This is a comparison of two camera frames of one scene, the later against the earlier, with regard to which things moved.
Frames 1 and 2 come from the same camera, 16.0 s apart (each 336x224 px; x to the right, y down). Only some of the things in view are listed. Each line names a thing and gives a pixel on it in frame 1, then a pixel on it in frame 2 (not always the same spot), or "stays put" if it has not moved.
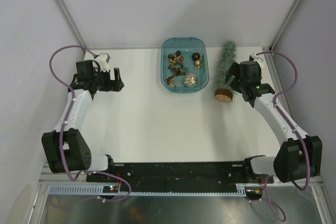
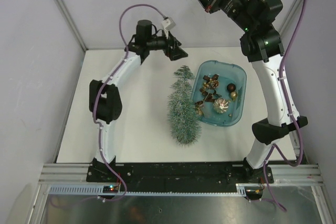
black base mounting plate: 196,176 stays put
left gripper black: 112,85 → 176,52
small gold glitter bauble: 197,64 → 233,95
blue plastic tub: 184,64 → 220,88
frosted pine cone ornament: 180,59 → 214,84
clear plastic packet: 179,80 → 208,109
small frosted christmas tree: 224,93 → 184,117
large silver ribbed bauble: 190,80 → 221,105
